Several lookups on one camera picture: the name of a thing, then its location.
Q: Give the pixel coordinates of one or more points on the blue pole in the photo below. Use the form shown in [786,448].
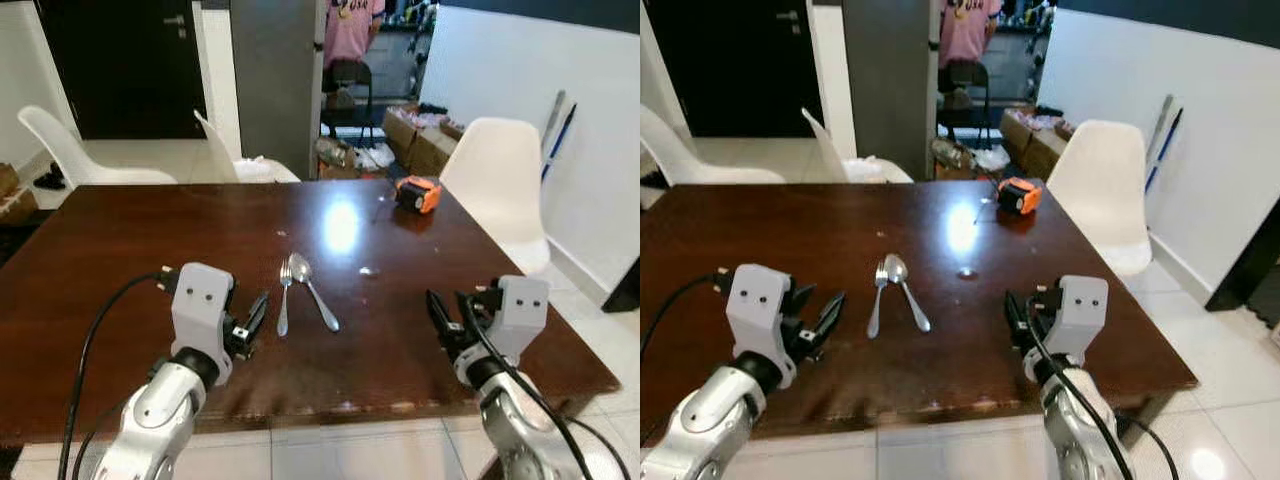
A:
[1166,148]
[560,140]

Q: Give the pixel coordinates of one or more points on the silver metal spoon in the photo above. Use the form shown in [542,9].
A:
[896,268]
[299,267]

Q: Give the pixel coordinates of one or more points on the grey pole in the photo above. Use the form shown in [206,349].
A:
[1160,125]
[553,120]

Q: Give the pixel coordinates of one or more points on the silver metal fork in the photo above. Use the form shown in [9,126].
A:
[877,300]
[284,295]

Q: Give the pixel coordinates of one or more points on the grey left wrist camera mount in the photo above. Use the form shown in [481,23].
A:
[757,305]
[200,305]

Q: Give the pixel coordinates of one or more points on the black shoes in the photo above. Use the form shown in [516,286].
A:
[48,180]

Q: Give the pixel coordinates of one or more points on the black door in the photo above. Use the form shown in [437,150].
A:
[120,65]
[735,65]

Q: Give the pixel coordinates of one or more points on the orange black tape measure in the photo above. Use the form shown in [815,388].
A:
[1020,196]
[420,195]

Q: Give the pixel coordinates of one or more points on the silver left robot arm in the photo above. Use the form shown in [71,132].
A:
[160,410]
[712,415]

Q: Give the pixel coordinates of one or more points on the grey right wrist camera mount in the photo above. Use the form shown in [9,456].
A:
[522,310]
[1082,310]

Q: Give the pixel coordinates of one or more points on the white plastic shell chair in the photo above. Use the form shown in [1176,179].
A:
[1100,185]
[497,180]
[826,148]
[690,165]
[218,150]
[70,155]

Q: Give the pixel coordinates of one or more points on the white plastic bag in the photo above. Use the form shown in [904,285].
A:
[990,157]
[372,157]

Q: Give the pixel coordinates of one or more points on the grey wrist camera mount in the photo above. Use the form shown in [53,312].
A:
[1082,310]
[522,310]
[200,305]
[757,305]

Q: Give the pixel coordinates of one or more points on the black metal frame chair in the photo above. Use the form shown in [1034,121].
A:
[350,85]
[965,85]

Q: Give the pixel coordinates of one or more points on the brown cardboard box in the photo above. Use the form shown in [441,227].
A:
[420,140]
[1035,142]

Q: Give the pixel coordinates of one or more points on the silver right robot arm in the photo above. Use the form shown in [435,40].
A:
[520,425]
[1075,420]

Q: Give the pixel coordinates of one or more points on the person in pink shirt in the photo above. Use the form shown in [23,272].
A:
[968,30]
[352,30]

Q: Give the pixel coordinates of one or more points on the black cabinet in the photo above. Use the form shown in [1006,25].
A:
[1250,260]
[624,290]

